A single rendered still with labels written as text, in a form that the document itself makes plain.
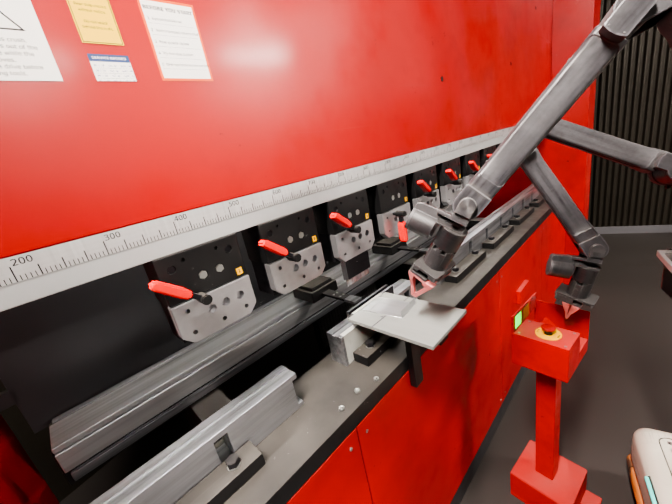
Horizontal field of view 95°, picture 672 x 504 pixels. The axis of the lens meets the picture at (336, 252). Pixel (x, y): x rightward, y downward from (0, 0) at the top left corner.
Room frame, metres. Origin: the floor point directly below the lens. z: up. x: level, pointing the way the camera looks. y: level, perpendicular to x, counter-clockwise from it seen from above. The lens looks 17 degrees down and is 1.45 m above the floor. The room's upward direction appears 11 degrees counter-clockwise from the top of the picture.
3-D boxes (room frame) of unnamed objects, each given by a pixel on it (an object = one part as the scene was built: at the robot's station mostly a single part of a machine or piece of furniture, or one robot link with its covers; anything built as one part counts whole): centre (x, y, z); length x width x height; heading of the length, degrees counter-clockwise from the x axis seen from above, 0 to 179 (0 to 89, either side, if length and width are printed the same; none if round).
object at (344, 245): (0.83, -0.03, 1.26); 0.15 x 0.09 x 0.17; 132
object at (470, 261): (1.21, -0.54, 0.89); 0.30 x 0.05 x 0.03; 132
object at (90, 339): (1.07, 0.47, 1.12); 1.13 x 0.02 x 0.44; 132
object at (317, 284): (0.97, 0.05, 1.01); 0.26 x 0.12 x 0.05; 42
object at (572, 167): (2.50, -1.62, 1.15); 0.85 x 0.25 x 2.30; 42
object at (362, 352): (0.83, -0.12, 0.89); 0.30 x 0.05 x 0.03; 132
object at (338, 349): (0.89, -0.09, 0.92); 0.39 x 0.06 x 0.10; 132
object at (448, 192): (1.23, -0.48, 1.26); 0.15 x 0.09 x 0.17; 132
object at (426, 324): (0.74, -0.15, 1.00); 0.26 x 0.18 x 0.01; 42
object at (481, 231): (1.70, -0.99, 0.92); 1.68 x 0.06 x 0.10; 132
